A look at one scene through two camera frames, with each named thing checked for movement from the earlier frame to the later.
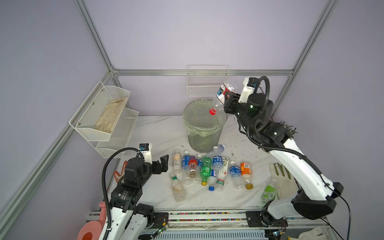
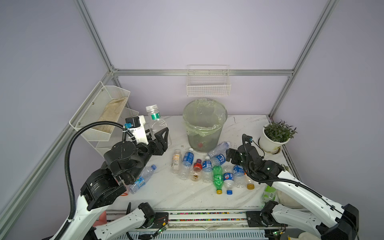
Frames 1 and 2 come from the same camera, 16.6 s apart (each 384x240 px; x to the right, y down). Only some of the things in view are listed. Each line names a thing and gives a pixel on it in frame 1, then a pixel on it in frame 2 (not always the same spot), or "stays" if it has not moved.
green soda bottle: [205, 170] → [218, 173]
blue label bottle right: [235, 174] stays
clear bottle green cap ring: [178, 190] → [156, 125]
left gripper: [158, 170] → [162, 144]
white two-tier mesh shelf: [105, 121] stays
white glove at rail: [311, 234] stays
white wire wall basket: [205, 80] stays
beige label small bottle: [176, 161] stays
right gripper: [229, 99] → [234, 153]
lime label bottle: [269, 191] stays
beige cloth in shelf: [108, 118] stays
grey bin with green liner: [204, 131] stays
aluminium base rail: [233, 225] stays
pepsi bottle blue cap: [212, 180] → [228, 179]
